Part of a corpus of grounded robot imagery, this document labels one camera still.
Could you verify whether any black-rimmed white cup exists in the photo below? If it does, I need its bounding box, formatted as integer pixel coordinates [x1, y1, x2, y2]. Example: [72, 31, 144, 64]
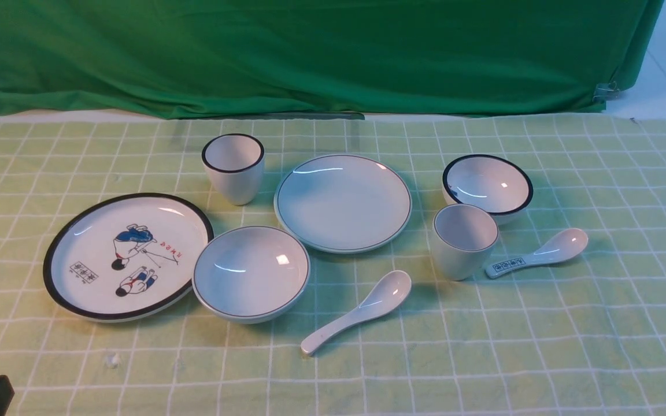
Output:
[201, 133, 266, 206]

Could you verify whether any green backdrop cloth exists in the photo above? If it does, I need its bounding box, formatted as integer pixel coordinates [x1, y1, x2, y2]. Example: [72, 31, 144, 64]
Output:
[0, 1, 663, 119]

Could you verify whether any plain white plate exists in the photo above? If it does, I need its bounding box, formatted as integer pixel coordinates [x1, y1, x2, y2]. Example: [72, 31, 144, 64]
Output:
[274, 154, 414, 254]

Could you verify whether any illustrated black-rimmed plate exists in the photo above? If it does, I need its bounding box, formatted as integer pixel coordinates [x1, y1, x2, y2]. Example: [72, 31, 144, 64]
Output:
[43, 192, 214, 323]

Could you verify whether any thin-rimmed white cup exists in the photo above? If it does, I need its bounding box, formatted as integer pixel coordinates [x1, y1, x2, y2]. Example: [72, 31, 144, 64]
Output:
[430, 205, 500, 281]

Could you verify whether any black-rimmed white bowl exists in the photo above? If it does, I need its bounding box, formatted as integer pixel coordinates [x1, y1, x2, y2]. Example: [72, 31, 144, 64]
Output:
[441, 154, 534, 226]

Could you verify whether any white spoon with label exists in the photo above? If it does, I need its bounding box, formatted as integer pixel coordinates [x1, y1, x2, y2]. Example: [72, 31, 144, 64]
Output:
[483, 228, 589, 280]

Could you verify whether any metal binder clip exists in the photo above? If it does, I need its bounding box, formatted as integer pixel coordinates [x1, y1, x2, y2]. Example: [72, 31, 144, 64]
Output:
[593, 81, 621, 103]

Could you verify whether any plain white spoon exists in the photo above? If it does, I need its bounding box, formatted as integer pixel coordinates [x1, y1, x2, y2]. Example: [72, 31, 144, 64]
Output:
[299, 270, 412, 356]

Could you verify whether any thin-rimmed white bowl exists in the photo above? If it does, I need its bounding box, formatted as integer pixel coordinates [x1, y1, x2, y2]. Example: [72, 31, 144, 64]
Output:
[192, 226, 312, 324]

